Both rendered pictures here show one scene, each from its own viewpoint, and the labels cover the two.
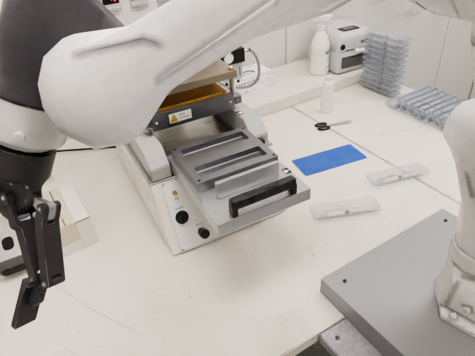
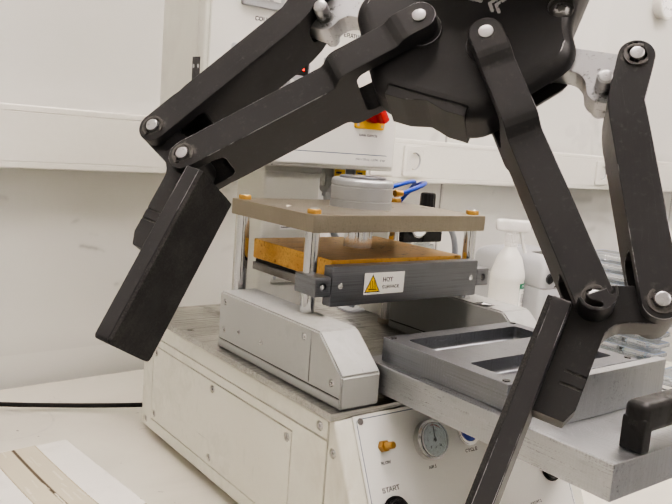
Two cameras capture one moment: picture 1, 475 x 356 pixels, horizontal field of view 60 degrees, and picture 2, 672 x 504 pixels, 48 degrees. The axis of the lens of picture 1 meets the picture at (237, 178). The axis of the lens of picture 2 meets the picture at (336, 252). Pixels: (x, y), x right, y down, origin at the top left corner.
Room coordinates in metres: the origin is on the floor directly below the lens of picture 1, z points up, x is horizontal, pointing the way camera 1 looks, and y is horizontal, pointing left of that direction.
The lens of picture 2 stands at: (0.12, 0.37, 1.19)
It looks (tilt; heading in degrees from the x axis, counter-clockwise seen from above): 8 degrees down; 348
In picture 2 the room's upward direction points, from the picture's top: 4 degrees clockwise
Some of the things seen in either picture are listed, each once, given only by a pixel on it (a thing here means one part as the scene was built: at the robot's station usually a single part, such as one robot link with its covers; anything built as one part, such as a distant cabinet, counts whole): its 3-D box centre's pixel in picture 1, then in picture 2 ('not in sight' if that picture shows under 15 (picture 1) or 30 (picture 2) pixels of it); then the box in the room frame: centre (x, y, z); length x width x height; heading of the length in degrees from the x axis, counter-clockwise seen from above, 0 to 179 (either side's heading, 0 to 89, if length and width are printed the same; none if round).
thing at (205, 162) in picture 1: (223, 156); (508, 359); (0.81, 0.03, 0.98); 0.20 x 0.17 x 0.03; 115
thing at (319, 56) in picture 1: (321, 44); (509, 272); (1.74, -0.40, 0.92); 0.09 x 0.08 x 0.25; 77
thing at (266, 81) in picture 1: (243, 81); not in sight; (1.62, -0.06, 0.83); 0.23 x 0.12 x 0.07; 122
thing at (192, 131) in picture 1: (181, 127); (333, 340); (1.08, 0.15, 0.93); 0.46 x 0.35 x 0.01; 25
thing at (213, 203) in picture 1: (232, 170); (545, 384); (0.77, 0.01, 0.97); 0.30 x 0.22 x 0.08; 25
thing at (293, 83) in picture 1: (285, 85); not in sight; (1.69, -0.24, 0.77); 0.84 x 0.30 x 0.04; 118
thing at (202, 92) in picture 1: (181, 86); (363, 240); (1.05, 0.13, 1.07); 0.22 x 0.17 x 0.10; 115
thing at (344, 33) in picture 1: (340, 44); (532, 283); (1.83, -0.51, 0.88); 0.25 x 0.20 x 0.17; 22
